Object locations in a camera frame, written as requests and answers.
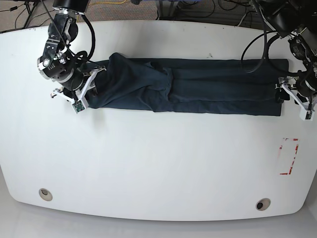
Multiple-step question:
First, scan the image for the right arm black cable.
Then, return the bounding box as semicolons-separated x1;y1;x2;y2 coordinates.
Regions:
41;0;105;72

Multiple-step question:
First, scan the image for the table cable grommet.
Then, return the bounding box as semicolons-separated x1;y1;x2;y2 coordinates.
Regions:
39;188;53;201
256;198;271;211

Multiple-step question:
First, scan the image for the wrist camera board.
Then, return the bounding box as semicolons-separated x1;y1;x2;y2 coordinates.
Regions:
300;109;315;121
72;101;87;114

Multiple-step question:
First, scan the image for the left table cable grommet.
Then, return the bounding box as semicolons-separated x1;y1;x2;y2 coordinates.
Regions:
39;188;53;201

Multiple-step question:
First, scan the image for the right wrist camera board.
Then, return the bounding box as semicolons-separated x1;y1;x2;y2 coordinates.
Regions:
72;101;87;114

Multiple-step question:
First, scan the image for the dark blue t-shirt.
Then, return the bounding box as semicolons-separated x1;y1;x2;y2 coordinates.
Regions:
86;53;282;117

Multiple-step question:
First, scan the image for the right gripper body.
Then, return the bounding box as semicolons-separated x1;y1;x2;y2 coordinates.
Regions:
50;67;106;109

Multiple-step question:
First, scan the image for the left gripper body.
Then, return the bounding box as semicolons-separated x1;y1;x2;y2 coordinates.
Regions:
275;76;317;112

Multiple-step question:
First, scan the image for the black tripod stand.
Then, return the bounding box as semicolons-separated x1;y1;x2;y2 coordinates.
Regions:
22;0;41;29

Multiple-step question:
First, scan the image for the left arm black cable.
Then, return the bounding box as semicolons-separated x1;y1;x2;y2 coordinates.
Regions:
241;0;302;80

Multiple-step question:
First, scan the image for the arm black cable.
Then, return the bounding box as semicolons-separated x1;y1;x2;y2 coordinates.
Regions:
41;0;105;72
241;0;302;80

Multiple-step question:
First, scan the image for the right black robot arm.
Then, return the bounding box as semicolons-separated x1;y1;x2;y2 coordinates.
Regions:
37;0;105;113

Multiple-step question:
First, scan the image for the red tape rectangle marking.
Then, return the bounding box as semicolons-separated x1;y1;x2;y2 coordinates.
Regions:
277;138;299;176

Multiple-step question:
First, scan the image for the right table cable grommet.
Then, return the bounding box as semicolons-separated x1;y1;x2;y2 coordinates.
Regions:
256;198;271;211

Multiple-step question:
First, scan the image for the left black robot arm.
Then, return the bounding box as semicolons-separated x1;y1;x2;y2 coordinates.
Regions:
250;0;317;120

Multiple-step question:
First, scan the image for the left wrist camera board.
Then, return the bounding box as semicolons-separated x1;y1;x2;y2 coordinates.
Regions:
300;109;315;121

